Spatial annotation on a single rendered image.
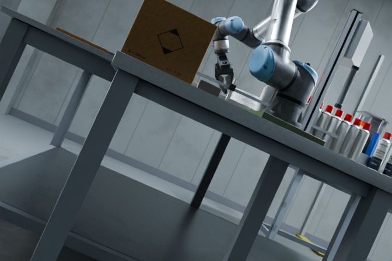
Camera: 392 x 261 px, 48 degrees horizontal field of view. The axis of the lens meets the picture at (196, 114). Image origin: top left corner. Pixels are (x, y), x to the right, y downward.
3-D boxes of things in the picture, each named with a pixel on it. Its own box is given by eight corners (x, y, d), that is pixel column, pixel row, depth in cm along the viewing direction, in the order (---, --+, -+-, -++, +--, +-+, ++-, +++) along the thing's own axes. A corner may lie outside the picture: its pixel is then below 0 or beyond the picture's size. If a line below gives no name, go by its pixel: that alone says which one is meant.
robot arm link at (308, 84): (312, 108, 162) (328, 74, 162) (286, 92, 156) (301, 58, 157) (293, 103, 173) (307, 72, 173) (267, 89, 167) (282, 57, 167)
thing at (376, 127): (359, 166, 233) (378, 122, 233) (370, 169, 220) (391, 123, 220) (335, 155, 232) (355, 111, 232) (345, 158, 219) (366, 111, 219)
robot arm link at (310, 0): (334, -19, 181) (255, 39, 218) (315, -33, 176) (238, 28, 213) (335, 2, 175) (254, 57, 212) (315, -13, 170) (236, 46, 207)
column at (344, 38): (298, 147, 202) (358, 15, 203) (301, 148, 198) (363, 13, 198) (290, 143, 202) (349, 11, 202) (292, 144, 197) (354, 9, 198)
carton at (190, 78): (181, 88, 195) (206, 33, 195) (189, 88, 171) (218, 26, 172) (118, 59, 190) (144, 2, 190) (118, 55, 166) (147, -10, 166)
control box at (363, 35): (357, 70, 211) (373, 35, 211) (351, 59, 197) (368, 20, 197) (337, 64, 217) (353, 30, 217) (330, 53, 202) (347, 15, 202)
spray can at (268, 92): (261, 120, 215) (278, 82, 215) (262, 120, 210) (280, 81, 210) (251, 116, 215) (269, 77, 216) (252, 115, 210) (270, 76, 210)
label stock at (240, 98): (258, 124, 276) (268, 103, 276) (249, 119, 258) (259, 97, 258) (230, 113, 284) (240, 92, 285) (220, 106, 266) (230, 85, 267)
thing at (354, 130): (344, 158, 219) (361, 120, 219) (348, 159, 214) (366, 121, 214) (335, 154, 219) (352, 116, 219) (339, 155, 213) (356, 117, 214)
